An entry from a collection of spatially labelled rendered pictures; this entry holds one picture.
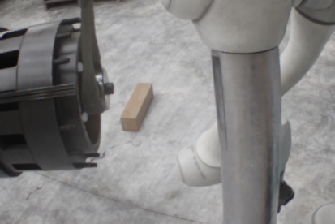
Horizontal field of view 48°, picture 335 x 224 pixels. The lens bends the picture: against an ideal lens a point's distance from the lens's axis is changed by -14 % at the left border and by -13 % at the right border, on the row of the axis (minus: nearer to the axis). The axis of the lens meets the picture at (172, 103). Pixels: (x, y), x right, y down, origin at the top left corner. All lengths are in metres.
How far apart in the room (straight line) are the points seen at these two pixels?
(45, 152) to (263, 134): 0.80
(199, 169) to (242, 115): 0.38
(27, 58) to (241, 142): 0.79
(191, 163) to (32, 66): 0.55
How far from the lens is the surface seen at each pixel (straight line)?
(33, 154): 1.29
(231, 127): 0.60
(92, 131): 1.53
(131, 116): 2.58
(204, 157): 0.93
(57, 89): 1.16
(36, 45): 1.26
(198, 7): 0.51
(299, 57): 0.74
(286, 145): 1.00
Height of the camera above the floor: 1.56
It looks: 33 degrees down
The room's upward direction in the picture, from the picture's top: 6 degrees counter-clockwise
